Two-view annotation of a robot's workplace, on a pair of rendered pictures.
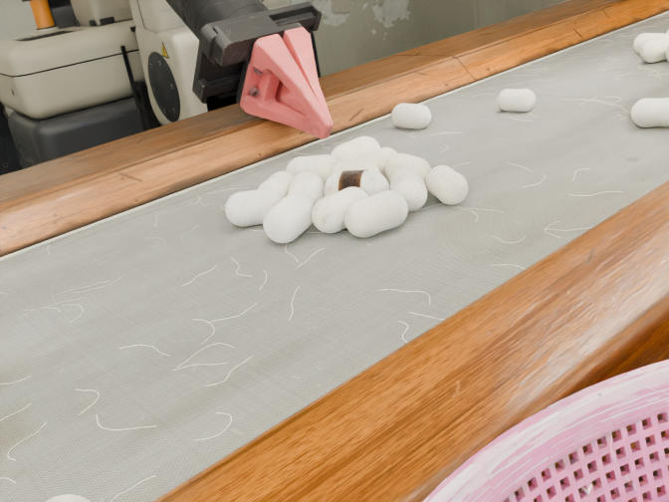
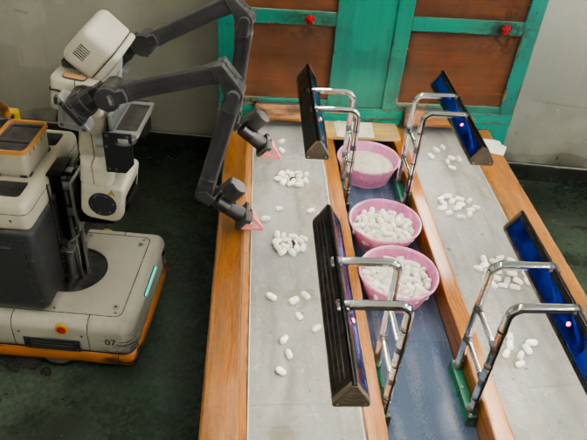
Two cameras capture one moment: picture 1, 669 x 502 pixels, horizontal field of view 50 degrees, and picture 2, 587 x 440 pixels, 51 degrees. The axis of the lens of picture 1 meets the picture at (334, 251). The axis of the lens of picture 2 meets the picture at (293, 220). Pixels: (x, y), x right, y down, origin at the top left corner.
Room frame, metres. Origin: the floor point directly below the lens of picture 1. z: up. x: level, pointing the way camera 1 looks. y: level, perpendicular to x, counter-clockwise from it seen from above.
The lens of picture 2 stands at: (-0.46, 1.41, 2.11)
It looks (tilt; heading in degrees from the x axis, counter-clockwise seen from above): 37 degrees down; 301
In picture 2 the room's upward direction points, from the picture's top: 5 degrees clockwise
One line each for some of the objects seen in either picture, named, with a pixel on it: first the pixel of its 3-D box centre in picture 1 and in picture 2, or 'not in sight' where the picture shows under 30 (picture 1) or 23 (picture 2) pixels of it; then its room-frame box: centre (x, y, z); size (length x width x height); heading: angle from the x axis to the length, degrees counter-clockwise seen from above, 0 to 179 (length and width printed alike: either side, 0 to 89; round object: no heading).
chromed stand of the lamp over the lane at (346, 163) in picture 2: not in sight; (328, 149); (0.51, -0.42, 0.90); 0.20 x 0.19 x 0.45; 126
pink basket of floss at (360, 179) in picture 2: not in sight; (367, 166); (0.45, -0.68, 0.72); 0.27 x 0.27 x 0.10
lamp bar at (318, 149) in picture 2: not in sight; (311, 106); (0.58, -0.38, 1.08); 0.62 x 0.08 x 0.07; 126
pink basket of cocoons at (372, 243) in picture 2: not in sight; (383, 230); (0.19, -0.33, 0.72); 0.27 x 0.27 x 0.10
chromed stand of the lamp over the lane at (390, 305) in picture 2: not in sight; (361, 341); (-0.06, 0.36, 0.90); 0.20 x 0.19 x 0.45; 126
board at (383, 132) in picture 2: not in sight; (362, 131); (0.58, -0.86, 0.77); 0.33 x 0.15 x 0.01; 36
